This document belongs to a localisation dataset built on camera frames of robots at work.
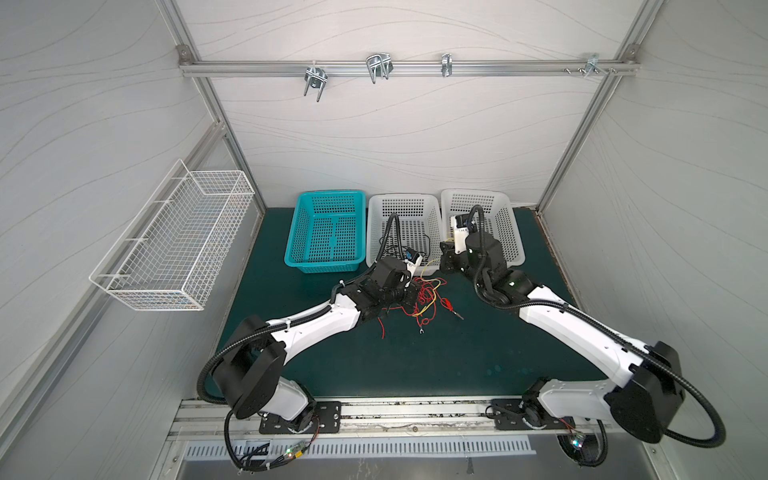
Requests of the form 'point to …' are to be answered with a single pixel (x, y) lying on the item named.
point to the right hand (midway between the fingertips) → (448, 235)
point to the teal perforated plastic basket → (328, 231)
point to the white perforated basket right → (500, 220)
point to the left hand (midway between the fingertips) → (423, 281)
